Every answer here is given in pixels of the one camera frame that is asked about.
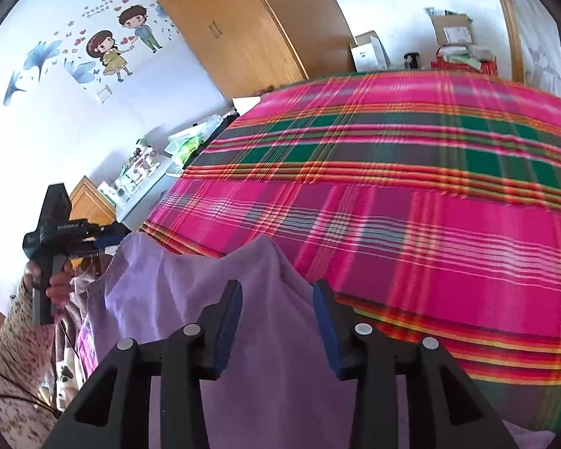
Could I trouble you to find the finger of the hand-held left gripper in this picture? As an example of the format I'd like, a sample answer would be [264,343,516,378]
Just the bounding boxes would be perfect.
[72,234,122,258]
[86,223,132,237]

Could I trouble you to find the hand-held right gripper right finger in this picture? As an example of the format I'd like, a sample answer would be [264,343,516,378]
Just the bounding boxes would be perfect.
[312,279,519,449]

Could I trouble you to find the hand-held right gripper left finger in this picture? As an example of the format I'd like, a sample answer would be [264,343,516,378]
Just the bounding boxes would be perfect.
[42,280,244,449]

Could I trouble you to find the purple fleece sweater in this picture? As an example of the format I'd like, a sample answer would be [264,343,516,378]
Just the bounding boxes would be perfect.
[82,232,557,449]

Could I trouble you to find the person's left forearm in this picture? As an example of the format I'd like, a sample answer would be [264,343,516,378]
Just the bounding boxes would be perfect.
[0,281,59,449]

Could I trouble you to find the person's left hand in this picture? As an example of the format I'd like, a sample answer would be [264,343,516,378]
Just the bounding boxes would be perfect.
[22,259,74,312]

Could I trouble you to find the row of small figurines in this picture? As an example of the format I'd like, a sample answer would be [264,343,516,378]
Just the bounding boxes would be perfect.
[98,145,162,207]

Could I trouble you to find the green tissue pack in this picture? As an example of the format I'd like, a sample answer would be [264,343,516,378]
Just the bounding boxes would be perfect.
[166,133,204,167]

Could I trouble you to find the pink plaid bed sheet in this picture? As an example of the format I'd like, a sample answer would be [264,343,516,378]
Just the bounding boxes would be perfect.
[138,69,561,436]

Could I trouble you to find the wooden wardrobe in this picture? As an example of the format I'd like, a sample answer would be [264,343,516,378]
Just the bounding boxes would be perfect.
[135,0,356,104]

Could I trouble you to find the white open box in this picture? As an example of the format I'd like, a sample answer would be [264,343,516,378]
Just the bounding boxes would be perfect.
[349,32,391,72]

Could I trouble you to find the red box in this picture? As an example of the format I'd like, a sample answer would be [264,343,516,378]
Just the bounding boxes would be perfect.
[431,54,499,76]

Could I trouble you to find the cardboard box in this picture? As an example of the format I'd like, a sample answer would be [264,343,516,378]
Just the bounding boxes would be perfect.
[425,7,475,50]

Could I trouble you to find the clear plastic door curtain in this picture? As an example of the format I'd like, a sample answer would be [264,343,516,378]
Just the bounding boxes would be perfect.
[486,0,561,101]

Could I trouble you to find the thin black cable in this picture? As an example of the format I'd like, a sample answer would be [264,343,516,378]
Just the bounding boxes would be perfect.
[0,323,82,417]

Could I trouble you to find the cartoon couple wall sticker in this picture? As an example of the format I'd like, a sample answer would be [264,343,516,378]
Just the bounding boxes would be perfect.
[2,0,183,106]

